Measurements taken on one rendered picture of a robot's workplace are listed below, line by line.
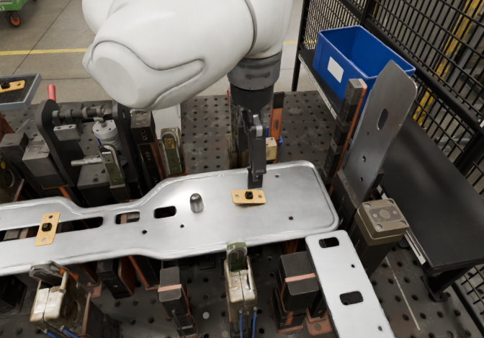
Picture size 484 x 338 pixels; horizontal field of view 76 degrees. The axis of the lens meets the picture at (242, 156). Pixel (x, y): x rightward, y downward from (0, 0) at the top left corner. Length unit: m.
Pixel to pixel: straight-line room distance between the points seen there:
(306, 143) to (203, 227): 0.75
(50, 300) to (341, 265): 0.56
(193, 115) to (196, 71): 1.17
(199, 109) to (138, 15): 1.23
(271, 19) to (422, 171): 0.62
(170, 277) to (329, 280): 0.33
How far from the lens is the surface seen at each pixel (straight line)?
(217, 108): 1.52
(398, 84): 0.64
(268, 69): 0.48
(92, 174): 0.96
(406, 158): 0.93
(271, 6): 0.41
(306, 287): 0.71
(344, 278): 0.71
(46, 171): 0.94
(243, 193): 0.76
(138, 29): 0.31
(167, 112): 1.31
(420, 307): 1.10
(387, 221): 0.74
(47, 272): 0.68
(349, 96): 0.84
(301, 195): 0.79
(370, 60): 1.19
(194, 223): 0.74
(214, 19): 0.34
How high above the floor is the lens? 1.63
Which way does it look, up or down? 47 degrees down
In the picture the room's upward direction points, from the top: straight up
